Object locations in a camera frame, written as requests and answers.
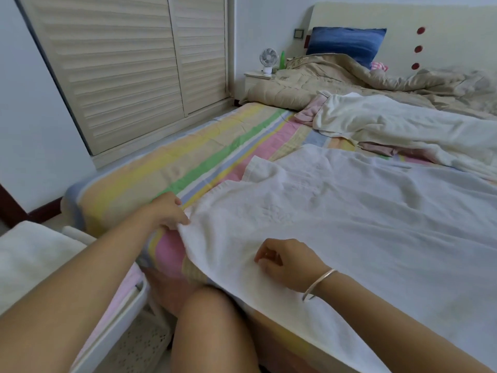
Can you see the person's left hand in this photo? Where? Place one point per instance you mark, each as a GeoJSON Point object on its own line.
{"type": "Point", "coordinates": [167, 211]}

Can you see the person's right hand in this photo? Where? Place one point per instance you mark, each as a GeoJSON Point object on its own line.
{"type": "Point", "coordinates": [295, 264]}

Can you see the person's left fingers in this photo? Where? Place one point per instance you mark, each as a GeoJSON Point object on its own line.
{"type": "Point", "coordinates": [179, 213]}

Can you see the person's right thumb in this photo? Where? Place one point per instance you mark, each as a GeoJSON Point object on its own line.
{"type": "Point", "coordinates": [271, 268]}

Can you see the large white towel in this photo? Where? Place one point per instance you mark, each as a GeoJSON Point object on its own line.
{"type": "Point", "coordinates": [349, 229]}

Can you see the person's left forearm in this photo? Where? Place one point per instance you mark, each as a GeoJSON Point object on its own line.
{"type": "Point", "coordinates": [73, 295]}

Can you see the person's right forearm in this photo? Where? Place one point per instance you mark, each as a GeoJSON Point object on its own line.
{"type": "Point", "coordinates": [388, 326]}

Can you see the pastel striped bed sheet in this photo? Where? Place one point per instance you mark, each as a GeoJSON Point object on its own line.
{"type": "Point", "coordinates": [174, 166]}

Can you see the person's leg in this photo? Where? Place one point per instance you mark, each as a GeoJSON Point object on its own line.
{"type": "Point", "coordinates": [213, 334]}

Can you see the pink cloth in basket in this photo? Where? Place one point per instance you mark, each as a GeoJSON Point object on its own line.
{"type": "Point", "coordinates": [116, 302]}

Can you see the white perforated laundry basket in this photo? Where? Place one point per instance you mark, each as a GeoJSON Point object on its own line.
{"type": "Point", "coordinates": [132, 337]}

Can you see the folded white towel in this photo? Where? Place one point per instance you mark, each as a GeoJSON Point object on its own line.
{"type": "Point", "coordinates": [35, 256]}

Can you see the white nightstand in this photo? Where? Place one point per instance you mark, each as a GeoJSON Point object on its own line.
{"type": "Point", "coordinates": [256, 78]}

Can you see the pink garment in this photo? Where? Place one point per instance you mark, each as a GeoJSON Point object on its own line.
{"type": "Point", "coordinates": [310, 110]}

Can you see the wide louvered wardrobe door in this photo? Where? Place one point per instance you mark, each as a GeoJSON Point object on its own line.
{"type": "Point", "coordinates": [108, 65]}

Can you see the narrow louvered wardrobe door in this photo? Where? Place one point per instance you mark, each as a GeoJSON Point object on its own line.
{"type": "Point", "coordinates": [202, 50]}

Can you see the small white desk fan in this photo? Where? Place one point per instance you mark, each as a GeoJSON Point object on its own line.
{"type": "Point", "coordinates": [268, 58]}

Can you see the green bottle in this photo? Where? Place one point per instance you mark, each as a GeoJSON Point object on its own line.
{"type": "Point", "coordinates": [283, 61]}

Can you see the beige quilt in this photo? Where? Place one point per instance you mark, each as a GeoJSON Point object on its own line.
{"type": "Point", "coordinates": [310, 79]}

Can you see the cream white blanket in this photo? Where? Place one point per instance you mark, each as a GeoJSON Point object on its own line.
{"type": "Point", "coordinates": [407, 124]}

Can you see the pink striped cloth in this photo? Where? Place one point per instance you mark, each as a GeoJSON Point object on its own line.
{"type": "Point", "coordinates": [378, 66]}

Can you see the blue pillow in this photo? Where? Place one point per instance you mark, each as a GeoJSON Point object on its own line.
{"type": "Point", "coordinates": [343, 42]}

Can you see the cream headboard with red dots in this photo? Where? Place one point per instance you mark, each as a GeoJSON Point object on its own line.
{"type": "Point", "coordinates": [446, 38]}

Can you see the dark wall switch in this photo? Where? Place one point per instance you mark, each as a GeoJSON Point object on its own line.
{"type": "Point", "coordinates": [299, 34]}

